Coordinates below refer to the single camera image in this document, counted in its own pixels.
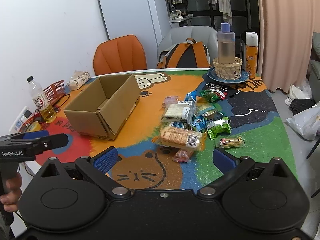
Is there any white refrigerator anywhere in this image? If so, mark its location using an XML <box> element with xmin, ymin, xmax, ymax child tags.
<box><xmin>99</xmin><ymin>0</ymin><xmax>171</xmax><ymax>56</ymax></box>

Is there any red plastic basket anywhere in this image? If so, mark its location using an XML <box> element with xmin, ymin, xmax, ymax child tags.
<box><xmin>43</xmin><ymin>80</ymin><xmax>66</xmax><ymax>106</ymax></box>

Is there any white sandwich cracker package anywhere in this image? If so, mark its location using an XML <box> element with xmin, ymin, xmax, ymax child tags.
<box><xmin>161</xmin><ymin>101</ymin><xmax>196</xmax><ymax>123</ymax></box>

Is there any orange spray can white cap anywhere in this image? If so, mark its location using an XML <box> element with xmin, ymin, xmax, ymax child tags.
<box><xmin>245</xmin><ymin>31</ymin><xmax>258</xmax><ymax>79</ymax></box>

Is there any dark green snack packet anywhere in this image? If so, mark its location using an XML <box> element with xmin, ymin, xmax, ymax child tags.
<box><xmin>200</xmin><ymin>89</ymin><xmax>228</xmax><ymax>103</ymax></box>

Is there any purple snack packet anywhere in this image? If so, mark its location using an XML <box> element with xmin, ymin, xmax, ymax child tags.
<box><xmin>162</xmin><ymin>96</ymin><xmax>179</xmax><ymax>108</ymax></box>

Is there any colourful cat table mat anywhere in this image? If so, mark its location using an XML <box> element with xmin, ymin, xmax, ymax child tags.
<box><xmin>36</xmin><ymin>70</ymin><xmax>296</xmax><ymax>190</ymax></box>

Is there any woven bamboo basket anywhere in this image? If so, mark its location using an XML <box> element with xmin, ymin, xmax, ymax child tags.
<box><xmin>213</xmin><ymin>57</ymin><xmax>242</xmax><ymax>80</ymax></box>

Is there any floral tissue pack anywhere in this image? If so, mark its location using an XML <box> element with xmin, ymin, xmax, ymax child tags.
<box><xmin>67</xmin><ymin>70</ymin><xmax>91</xmax><ymax>90</ymax></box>

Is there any blue ceramic plate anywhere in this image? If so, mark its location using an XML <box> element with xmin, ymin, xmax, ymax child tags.
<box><xmin>207</xmin><ymin>68</ymin><xmax>249</xmax><ymax>85</ymax></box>

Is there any peanut snack packet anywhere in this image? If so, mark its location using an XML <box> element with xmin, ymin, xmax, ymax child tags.
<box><xmin>216</xmin><ymin>136</ymin><xmax>245</xmax><ymax>148</ymax></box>

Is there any clear bottle purple cap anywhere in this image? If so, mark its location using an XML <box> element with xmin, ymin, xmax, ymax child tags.
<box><xmin>217</xmin><ymin>23</ymin><xmax>235</xmax><ymax>63</ymax></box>

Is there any long bread package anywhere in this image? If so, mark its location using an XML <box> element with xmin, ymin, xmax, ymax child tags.
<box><xmin>151</xmin><ymin>125</ymin><xmax>206</xmax><ymax>151</ymax></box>

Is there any orange black backpack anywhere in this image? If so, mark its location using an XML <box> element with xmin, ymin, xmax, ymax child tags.
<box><xmin>157</xmin><ymin>38</ymin><xmax>211</xmax><ymax>69</ymax></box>

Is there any yellow tape roll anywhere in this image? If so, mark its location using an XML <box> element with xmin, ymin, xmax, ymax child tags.
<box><xmin>26</xmin><ymin>121</ymin><xmax>42</xmax><ymax>132</ymax></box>

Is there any round biscuit packet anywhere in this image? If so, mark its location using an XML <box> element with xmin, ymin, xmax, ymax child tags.
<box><xmin>198</xmin><ymin>104</ymin><xmax>224</xmax><ymax>121</ymax></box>

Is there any grey armchair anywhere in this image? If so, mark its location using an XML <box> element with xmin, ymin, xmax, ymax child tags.
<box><xmin>157</xmin><ymin>25</ymin><xmax>218</xmax><ymax>69</ymax></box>

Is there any white plastic bag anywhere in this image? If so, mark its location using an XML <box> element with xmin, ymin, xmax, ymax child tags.
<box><xmin>286</xmin><ymin>102</ymin><xmax>320</xmax><ymax>140</ymax></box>

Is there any light green snack packet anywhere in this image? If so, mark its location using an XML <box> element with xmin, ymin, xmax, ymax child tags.
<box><xmin>206</xmin><ymin>116</ymin><xmax>231</xmax><ymax>140</ymax></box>

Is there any small red candy packet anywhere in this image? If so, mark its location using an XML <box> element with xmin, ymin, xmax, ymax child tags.
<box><xmin>172</xmin><ymin>149</ymin><xmax>194</xmax><ymax>163</ymax></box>

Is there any blue green snack packet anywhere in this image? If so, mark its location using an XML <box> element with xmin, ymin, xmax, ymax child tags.
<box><xmin>191</xmin><ymin>115</ymin><xmax>206</xmax><ymax>133</ymax></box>

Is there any white power strip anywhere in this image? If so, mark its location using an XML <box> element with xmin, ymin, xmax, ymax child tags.
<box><xmin>9</xmin><ymin>106</ymin><xmax>32</xmax><ymax>134</ymax></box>

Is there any person's left hand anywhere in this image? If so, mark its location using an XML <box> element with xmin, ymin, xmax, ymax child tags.
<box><xmin>1</xmin><ymin>172</ymin><xmax>22</xmax><ymax>213</ymax></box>

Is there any brown cardboard box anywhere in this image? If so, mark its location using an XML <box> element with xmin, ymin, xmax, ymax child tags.
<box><xmin>63</xmin><ymin>74</ymin><xmax>140</xmax><ymax>141</ymax></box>

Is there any orange chair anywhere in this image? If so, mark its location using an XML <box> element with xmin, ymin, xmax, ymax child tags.
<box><xmin>93</xmin><ymin>35</ymin><xmax>147</xmax><ymax>75</ymax></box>

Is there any pink curtain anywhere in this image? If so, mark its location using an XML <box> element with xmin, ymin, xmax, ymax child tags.
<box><xmin>259</xmin><ymin>0</ymin><xmax>319</xmax><ymax>92</ymax></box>

